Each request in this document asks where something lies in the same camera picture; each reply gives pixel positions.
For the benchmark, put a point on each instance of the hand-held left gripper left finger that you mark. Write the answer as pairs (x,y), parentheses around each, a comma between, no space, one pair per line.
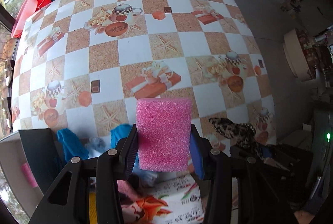
(131,151)

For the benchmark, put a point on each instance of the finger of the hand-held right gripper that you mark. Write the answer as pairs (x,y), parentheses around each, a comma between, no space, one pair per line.
(242,152)
(268,153)

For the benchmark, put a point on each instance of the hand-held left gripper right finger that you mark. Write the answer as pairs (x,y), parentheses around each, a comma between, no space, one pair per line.
(196,159)

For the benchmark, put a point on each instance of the leopard print cloth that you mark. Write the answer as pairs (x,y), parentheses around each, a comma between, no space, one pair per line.
(231,127)

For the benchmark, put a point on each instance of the pink sponge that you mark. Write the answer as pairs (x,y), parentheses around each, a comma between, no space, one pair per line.
(30,176)
(164,135)

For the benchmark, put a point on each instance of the white storage box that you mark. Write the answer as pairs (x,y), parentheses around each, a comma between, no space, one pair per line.
(15,151)

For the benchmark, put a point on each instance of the red printed carton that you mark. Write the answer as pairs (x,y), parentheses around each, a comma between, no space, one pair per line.
(169,200)

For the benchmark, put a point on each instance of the round cream coffee table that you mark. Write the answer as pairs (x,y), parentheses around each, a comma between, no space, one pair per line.
(296,55)

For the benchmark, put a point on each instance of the checkered tablecloth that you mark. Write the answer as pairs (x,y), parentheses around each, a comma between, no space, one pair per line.
(161,44)

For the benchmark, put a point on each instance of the pink plastic basin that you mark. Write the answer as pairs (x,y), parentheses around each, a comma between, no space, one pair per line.
(23,16)

